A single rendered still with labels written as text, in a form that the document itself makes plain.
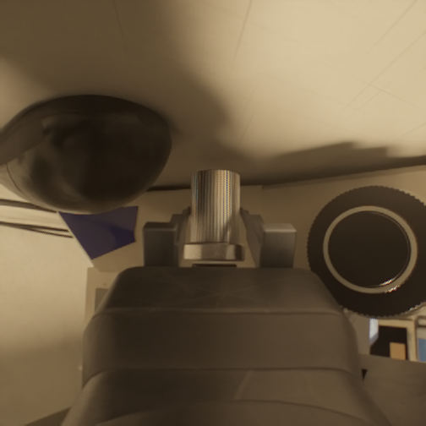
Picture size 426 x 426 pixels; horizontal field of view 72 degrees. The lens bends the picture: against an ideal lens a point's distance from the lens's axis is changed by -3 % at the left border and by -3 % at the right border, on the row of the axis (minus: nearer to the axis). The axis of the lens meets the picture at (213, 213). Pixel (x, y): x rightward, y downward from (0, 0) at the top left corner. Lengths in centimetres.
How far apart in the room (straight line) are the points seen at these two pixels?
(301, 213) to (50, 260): 59
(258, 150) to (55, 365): 66
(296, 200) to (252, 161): 4
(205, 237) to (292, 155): 7
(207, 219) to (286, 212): 7
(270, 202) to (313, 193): 3
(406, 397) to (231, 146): 26
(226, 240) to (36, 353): 61
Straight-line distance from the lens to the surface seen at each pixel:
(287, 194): 21
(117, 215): 26
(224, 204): 15
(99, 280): 33
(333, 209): 17
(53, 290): 72
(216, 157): 17
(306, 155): 18
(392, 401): 32
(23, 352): 71
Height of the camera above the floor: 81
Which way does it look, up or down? 9 degrees down
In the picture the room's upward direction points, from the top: 179 degrees counter-clockwise
